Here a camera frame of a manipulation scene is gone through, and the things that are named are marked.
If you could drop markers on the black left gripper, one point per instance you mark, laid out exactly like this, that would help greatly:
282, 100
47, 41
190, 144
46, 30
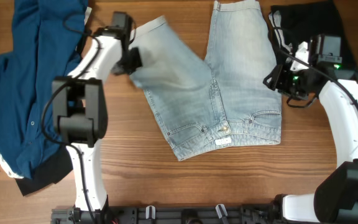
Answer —
135, 62

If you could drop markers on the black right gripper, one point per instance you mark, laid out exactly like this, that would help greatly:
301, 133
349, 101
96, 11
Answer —
276, 78

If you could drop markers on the light blue denim shorts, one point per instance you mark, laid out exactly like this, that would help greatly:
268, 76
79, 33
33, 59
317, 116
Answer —
205, 104

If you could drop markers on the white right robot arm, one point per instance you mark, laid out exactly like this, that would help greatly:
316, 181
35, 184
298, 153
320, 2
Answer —
317, 72

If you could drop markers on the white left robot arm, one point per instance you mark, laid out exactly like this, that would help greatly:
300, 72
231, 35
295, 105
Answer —
80, 114

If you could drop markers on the folded black shorts white stripes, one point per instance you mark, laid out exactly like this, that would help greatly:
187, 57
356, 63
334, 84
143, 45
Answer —
299, 22

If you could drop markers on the dark blue shirt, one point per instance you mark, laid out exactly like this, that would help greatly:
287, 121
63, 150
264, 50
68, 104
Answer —
45, 36

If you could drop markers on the black garment under pile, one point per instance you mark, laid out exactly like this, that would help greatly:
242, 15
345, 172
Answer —
53, 170

